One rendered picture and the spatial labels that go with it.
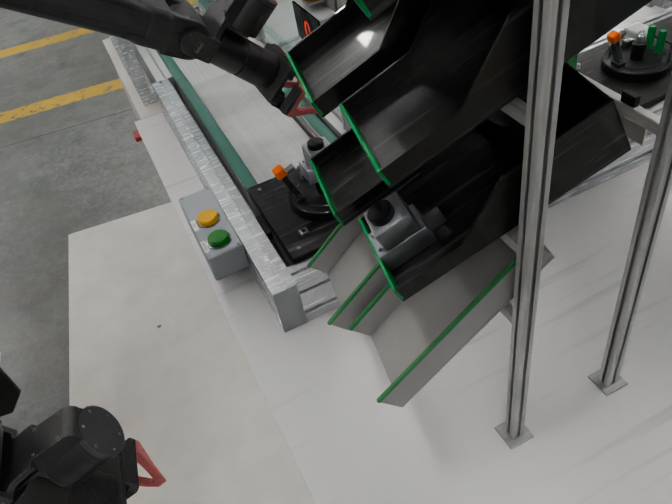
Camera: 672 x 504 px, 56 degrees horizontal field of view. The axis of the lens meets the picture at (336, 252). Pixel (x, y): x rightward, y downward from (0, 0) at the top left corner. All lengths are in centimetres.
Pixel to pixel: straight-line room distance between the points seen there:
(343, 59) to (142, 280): 73
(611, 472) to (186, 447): 62
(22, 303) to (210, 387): 184
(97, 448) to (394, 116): 43
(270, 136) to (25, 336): 152
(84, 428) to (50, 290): 219
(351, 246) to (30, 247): 229
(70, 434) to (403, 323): 45
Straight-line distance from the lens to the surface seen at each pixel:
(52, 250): 304
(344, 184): 84
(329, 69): 76
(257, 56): 98
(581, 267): 120
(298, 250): 110
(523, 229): 66
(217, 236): 117
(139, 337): 122
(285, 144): 146
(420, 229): 70
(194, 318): 121
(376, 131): 65
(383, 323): 91
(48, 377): 251
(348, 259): 98
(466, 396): 101
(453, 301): 82
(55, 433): 67
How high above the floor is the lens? 171
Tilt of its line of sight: 43 degrees down
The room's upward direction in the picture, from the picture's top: 12 degrees counter-clockwise
